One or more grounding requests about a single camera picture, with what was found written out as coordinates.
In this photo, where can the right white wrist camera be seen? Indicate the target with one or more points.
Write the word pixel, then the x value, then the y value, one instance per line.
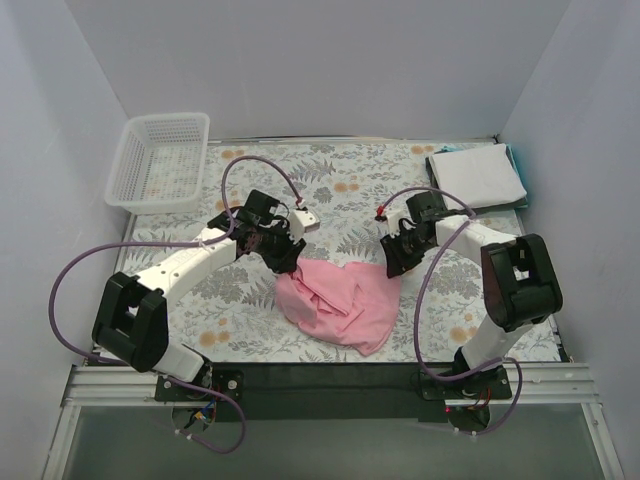
pixel 396 224

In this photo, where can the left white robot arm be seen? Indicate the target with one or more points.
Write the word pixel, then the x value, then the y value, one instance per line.
pixel 132 322

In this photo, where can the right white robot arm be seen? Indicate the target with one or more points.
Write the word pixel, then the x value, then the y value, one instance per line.
pixel 519 285

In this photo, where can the pink t shirt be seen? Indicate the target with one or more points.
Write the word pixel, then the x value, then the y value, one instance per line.
pixel 355 305

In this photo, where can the aluminium frame rail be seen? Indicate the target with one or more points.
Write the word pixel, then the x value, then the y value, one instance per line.
pixel 118 424

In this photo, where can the white plastic basket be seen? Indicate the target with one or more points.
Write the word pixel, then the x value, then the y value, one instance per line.
pixel 159 164

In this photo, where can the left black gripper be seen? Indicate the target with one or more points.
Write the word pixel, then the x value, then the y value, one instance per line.
pixel 285 253

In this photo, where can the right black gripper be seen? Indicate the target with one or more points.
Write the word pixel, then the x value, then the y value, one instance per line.
pixel 396 253

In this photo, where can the white folded t shirt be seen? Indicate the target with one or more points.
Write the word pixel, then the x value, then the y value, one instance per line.
pixel 480 177

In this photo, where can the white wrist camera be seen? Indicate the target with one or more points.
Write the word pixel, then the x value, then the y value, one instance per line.
pixel 396 224
pixel 301 222

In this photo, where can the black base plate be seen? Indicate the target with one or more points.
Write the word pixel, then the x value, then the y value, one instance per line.
pixel 338 391

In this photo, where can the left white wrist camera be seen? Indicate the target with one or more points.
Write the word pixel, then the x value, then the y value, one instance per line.
pixel 301 222

